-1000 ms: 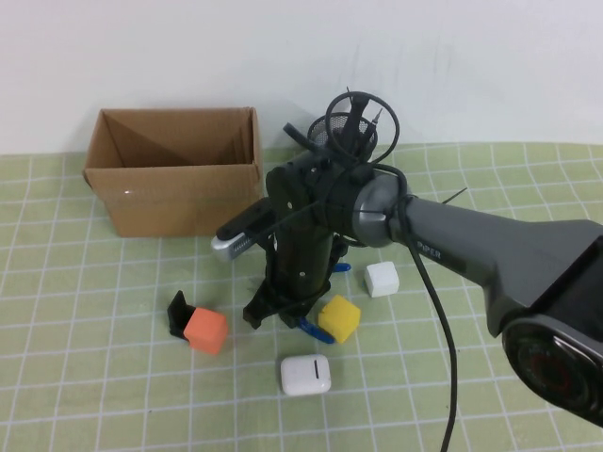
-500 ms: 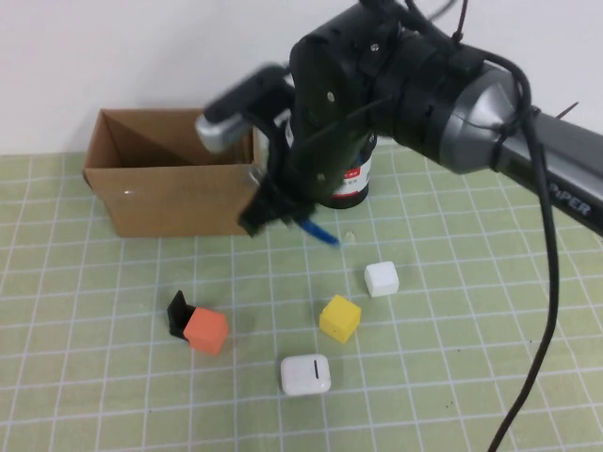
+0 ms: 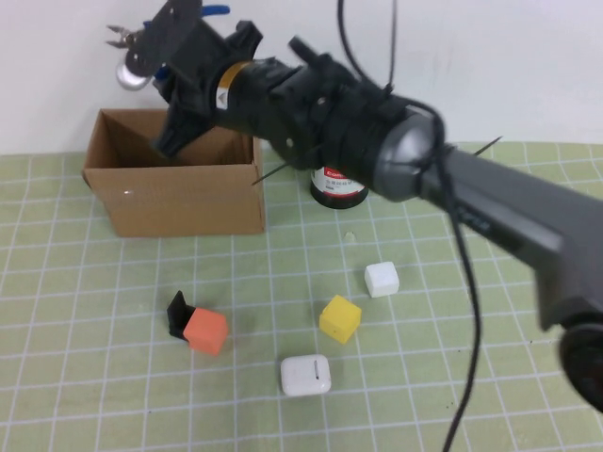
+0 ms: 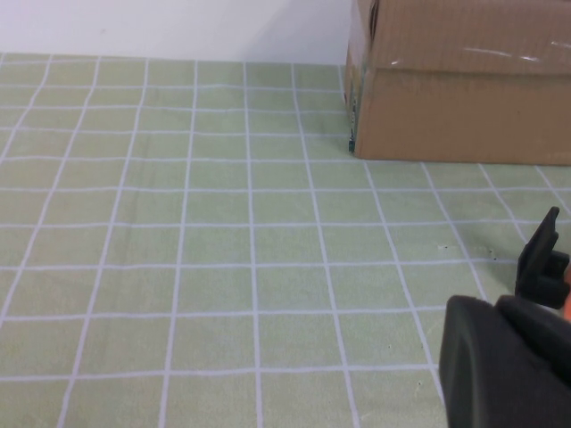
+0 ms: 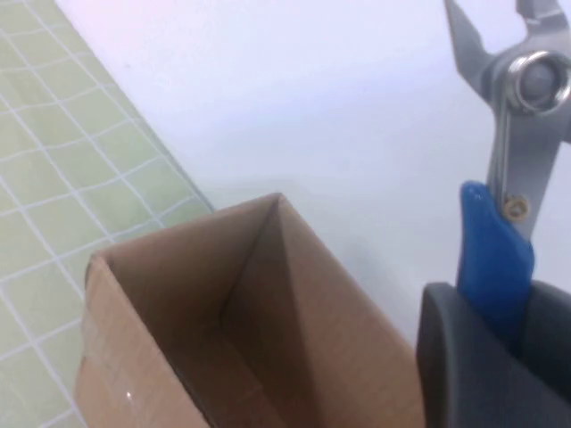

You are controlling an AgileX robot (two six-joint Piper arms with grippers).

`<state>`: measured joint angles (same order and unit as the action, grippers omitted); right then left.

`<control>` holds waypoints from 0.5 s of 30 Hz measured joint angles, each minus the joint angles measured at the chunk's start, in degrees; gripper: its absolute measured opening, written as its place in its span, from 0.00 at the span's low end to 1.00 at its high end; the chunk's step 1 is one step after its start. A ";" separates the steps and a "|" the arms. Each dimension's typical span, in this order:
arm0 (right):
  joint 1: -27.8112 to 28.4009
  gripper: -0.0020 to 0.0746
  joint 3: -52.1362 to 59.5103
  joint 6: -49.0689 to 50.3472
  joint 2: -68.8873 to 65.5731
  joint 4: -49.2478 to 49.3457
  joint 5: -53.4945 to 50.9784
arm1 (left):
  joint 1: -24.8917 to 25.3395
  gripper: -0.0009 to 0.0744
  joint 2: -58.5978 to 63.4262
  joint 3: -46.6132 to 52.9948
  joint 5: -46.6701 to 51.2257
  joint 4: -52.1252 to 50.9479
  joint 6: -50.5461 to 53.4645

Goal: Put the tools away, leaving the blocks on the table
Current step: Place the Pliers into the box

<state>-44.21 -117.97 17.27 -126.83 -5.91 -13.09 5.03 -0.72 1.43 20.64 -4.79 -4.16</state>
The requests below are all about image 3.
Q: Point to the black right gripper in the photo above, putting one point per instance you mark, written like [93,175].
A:
[198,94]

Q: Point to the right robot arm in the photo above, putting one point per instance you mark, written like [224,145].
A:
[494,207]

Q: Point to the brown cardboard box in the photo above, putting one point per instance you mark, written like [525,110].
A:
[188,207]

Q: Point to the black zip tie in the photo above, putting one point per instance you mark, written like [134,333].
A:
[394,37]
[490,145]
[282,169]

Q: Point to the black mesh pen holder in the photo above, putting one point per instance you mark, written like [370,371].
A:
[337,190]

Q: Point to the small white scrap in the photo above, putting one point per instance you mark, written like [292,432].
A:
[349,235]

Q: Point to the orange cube block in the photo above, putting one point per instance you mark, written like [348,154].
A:
[206,332]

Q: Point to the white cube block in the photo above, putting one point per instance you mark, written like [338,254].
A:
[382,280]

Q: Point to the yellow cube block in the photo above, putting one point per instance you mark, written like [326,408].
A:
[340,319]

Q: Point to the green checked tablecloth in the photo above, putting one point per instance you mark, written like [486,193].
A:
[94,376]

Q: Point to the white earbuds case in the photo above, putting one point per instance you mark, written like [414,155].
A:
[305,376]

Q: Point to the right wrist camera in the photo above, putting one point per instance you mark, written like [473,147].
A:
[160,33]

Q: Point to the black plastic bracket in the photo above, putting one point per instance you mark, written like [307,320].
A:
[176,315]

